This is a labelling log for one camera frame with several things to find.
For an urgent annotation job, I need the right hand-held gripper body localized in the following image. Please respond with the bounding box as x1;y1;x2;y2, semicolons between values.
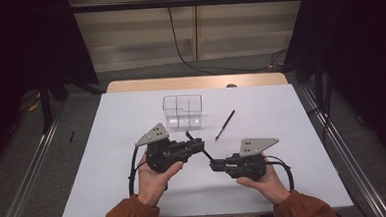
227;136;282;184

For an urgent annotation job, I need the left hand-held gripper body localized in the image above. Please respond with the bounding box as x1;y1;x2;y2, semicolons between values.
134;121;188;176

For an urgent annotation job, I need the grey pen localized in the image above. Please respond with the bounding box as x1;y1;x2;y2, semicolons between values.
184;129;216;164

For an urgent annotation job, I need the clear acrylic organizer box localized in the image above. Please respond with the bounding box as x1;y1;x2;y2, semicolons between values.
161;93;205;130

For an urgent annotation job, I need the black pen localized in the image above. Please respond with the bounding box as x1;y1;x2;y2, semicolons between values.
213;109;238;141

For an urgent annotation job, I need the person's right hand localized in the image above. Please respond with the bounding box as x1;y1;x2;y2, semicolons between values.
235;153;292;208

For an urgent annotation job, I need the person's left hand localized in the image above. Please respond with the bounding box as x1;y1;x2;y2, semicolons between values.
134;151;187;208

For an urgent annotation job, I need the white table cover board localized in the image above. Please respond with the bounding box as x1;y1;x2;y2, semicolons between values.
53;79;355;217

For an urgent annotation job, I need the black metal stand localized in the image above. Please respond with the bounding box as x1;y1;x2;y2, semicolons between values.
312;52;334;116

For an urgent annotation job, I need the black curtain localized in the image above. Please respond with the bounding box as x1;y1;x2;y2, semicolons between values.
0;0;104;175
279;0;386;177

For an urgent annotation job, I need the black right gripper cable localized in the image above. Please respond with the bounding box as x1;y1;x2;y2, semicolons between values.
265;153;295;193

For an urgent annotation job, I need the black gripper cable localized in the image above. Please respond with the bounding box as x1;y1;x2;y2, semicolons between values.
265;153;295;193
126;145;150;197

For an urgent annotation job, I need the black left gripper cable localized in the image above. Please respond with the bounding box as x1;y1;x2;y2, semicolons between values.
126;145;150;197

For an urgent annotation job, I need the black power cable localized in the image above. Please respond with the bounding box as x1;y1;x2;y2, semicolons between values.
166;0;290;79

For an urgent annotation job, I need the aluminium floor rail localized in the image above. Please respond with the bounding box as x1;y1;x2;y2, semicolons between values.
0;103;72;217
299;78;386;217

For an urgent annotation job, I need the black horizontal frame bar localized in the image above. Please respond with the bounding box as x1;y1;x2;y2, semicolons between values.
69;0;307;15

